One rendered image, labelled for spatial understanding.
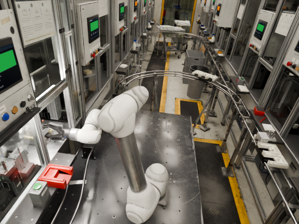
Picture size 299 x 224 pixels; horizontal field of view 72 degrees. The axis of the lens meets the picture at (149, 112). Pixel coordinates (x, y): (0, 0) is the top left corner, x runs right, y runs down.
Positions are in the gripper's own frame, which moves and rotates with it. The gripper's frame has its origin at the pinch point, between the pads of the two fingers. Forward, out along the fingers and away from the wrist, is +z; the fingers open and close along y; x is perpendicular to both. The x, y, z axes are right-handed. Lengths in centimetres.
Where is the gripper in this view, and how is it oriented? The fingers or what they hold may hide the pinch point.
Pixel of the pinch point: (44, 130)
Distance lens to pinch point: 167.5
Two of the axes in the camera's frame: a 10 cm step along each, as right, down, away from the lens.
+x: -1.1, 5.2, -8.4
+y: 0.8, -8.4, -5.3
